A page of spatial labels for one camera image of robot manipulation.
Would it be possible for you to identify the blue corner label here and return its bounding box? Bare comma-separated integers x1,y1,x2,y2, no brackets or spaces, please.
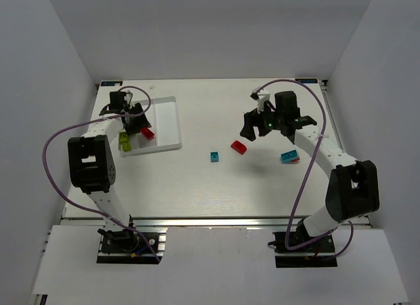
295,78,318,84
100,81,123,87

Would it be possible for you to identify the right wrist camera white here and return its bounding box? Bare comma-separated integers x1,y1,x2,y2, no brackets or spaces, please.
251,89,270,113

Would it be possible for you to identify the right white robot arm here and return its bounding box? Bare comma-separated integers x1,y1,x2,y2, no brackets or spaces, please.
240,90,379,251

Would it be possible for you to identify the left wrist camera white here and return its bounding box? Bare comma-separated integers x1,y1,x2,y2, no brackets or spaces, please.
125,91,133,106

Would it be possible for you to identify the red sloped lego brick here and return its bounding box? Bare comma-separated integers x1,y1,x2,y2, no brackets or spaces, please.
230,140,247,155

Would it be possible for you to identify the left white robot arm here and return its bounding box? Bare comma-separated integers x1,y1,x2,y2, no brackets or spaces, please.
68,87,152,235

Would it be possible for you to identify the right blue corner label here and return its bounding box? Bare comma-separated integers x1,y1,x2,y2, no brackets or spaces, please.
295,78,318,84

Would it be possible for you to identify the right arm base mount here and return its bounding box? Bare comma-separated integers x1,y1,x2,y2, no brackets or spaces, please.
267,232,338,269

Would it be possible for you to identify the small blue lego brick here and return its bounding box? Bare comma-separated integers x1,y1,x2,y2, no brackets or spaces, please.
210,152,219,163

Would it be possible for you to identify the red long lego brick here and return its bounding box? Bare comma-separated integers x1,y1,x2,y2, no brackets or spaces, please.
140,127,155,140

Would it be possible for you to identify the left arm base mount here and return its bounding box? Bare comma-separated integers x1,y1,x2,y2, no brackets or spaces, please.
96,220,161,265

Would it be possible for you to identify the left blue corner label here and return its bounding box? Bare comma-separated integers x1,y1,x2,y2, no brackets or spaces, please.
100,81,123,87

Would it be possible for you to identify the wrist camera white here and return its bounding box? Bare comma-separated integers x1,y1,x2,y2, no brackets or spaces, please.
125,91,133,106
251,89,270,113

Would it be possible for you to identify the white divided sorting tray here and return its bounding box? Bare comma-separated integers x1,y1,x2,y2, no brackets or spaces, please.
118,96,182,157

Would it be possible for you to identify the large teal lego brick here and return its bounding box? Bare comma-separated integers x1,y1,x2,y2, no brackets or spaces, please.
280,150,300,163

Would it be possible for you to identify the lime lego brick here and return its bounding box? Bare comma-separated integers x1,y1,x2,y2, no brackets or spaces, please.
121,142,132,153
119,132,129,144

